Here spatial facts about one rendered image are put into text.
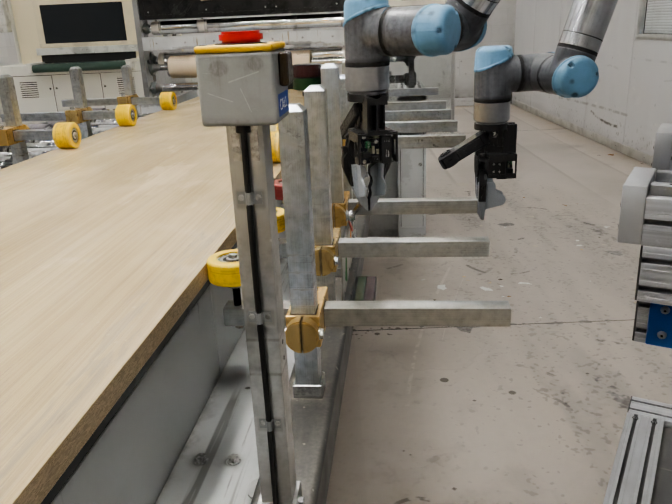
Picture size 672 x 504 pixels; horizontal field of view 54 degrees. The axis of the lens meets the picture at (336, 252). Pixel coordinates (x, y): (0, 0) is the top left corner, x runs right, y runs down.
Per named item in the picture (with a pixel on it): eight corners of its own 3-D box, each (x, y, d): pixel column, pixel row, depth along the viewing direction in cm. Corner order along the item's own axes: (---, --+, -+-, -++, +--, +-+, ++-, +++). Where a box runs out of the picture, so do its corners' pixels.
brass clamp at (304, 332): (332, 314, 106) (331, 285, 105) (323, 354, 94) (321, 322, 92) (295, 314, 107) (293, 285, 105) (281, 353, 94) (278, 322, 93)
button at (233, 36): (267, 48, 62) (266, 29, 61) (259, 50, 58) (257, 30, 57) (226, 50, 62) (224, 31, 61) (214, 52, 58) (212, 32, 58)
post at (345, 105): (355, 258, 175) (348, 73, 159) (354, 263, 172) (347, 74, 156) (342, 259, 175) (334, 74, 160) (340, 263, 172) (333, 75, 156)
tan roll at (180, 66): (405, 69, 364) (405, 45, 360) (405, 70, 353) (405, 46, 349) (157, 78, 379) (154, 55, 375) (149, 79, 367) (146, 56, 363)
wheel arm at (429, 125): (456, 130, 190) (456, 117, 189) (457, 132, 187) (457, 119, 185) (286, 134, 195) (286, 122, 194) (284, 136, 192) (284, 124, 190)
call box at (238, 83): (290, 122, 65) (285, 40, 63) (278, 133, 59) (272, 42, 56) (222, 124, 66) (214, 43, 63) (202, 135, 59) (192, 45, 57)
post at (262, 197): (302, 495, 79) (275, 117, 64) (296, 524, 74) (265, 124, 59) (265, 494, 79) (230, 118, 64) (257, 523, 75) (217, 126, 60)
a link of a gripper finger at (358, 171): (359, 218, 115) (358, 167, 112) (350, 210, 121) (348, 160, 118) (376, 216, 116) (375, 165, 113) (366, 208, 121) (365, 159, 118)
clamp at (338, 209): (350, 211, 152) (350, 190, 151) (346, 229, 140) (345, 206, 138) (326, 212, 153) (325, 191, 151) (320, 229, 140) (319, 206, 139)
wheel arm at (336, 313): (506, 322, 101) (508, 297, 99) (510, 332, 97) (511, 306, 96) (230, 322, 105) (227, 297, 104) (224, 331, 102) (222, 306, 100)
